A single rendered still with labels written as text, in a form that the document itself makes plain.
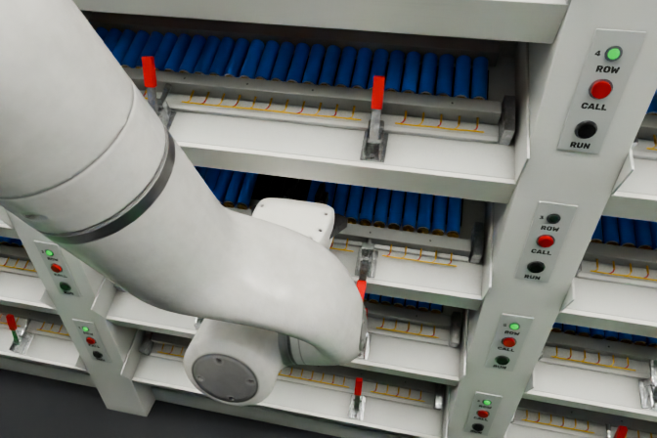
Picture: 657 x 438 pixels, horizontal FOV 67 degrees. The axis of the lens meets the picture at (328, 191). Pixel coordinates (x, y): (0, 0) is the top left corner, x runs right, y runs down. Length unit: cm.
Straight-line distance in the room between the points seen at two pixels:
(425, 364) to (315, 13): 57
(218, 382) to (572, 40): 43
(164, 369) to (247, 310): 74
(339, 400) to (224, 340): 59
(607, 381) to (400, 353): 31
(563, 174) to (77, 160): 47
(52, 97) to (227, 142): 40
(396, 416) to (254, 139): 61
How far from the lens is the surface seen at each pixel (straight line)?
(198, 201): 32
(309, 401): 102
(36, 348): 124
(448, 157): 58
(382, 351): 85
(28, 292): 107
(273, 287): 37
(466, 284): 71
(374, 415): 101
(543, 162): 57
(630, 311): 76
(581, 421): 108
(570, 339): 88
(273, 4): 52
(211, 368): 47
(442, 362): 85
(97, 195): 26
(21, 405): 137
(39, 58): 23
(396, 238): 69
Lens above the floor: 104
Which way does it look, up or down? 38 degrees down
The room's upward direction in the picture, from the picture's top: straight up
